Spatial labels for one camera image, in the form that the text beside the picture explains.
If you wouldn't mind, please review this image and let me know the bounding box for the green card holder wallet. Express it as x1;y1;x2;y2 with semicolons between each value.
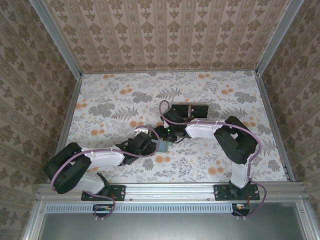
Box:
155;139;170;154

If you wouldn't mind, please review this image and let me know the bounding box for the floral patterned table cover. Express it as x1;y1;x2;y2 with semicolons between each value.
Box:
61;70;288;183

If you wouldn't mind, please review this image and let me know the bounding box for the black connector box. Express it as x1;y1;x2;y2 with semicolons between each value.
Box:
92;203;114;218
231;203;251;217

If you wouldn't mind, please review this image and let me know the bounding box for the grey metal sheet panel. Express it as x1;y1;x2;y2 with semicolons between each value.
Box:
37;211;312;240

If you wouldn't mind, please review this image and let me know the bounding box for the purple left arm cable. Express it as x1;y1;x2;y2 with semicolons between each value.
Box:
50;128;161;221

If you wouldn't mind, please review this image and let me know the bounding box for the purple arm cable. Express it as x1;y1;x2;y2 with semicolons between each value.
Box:
50;128;161;221
158;100;266;221

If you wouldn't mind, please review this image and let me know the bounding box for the aluminium mounting rail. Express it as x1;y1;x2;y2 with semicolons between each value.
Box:
36;181;308;202

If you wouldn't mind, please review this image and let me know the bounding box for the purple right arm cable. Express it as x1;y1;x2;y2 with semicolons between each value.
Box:
158;100;266;221

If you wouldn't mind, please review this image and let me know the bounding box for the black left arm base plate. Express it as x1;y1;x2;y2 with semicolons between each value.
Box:
81;184;126;202

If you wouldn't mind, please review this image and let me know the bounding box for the grey slotted cable duct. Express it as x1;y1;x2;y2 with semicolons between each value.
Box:
45;202;252;215

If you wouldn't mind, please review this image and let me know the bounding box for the aluminium table side rail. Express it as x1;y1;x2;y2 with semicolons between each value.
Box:
57;73;83;147
254;71;296;183

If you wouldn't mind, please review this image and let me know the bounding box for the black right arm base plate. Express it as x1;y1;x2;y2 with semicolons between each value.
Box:
214;184;261;202

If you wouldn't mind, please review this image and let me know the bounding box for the aluminium panel frame bar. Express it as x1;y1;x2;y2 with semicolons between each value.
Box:
22;197;48;240
294;197;316;240

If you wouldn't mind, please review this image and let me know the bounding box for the aluminium frame post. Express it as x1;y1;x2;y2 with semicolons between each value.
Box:
254;0;306;77
27;0;83;78

